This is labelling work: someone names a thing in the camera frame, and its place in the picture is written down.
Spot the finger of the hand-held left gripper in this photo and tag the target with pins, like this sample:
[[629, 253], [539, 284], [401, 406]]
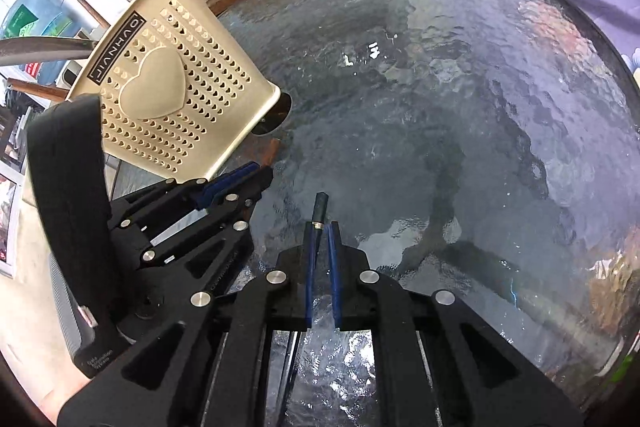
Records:
[[230, 177], [220, 217]]

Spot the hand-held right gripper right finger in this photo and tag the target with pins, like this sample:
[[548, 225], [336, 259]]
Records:
[[334, 277]]

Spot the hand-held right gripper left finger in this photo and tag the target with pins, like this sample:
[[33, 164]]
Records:
[[309, 277]]

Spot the cream plastic utensil holder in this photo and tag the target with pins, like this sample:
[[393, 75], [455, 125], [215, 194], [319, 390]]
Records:
[[165, 82]]

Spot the person's left hand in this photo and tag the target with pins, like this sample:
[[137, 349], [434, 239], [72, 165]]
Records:
[[60, 397]]

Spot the sliding glass window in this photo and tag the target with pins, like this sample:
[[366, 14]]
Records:
[[10, 187]]

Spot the blue water jug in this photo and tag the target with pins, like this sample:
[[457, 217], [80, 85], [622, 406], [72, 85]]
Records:
[[35, 14]]

